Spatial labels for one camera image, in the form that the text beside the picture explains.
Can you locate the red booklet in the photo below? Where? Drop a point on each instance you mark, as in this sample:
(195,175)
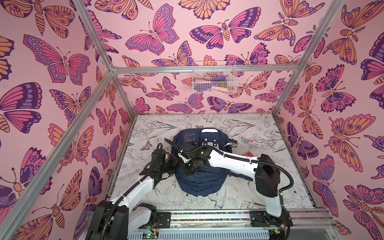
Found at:
(248,154)

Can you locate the navy blue student backpack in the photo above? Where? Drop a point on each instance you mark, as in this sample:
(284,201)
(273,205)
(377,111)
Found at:
(206,180)

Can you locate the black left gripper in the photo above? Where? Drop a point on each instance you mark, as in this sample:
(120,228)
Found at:
(173,159)

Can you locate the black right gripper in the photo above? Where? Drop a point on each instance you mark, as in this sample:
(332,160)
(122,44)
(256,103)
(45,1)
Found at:
(186,157)

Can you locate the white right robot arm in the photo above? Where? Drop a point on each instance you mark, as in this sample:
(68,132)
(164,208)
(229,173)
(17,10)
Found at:
(270,180)

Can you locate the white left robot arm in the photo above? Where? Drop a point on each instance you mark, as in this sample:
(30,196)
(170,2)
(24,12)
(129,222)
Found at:
(111,219)

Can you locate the green controller board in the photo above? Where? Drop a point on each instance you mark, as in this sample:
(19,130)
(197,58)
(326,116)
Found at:
(148,235)

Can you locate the white wire wall basket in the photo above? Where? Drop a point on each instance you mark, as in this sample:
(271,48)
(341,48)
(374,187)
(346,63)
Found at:
(215,79)

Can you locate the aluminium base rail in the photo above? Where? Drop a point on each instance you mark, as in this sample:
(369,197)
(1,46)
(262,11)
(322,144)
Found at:
(233,225)

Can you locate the clear pen with red cap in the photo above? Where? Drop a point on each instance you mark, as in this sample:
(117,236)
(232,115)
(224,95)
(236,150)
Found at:
(251,142)

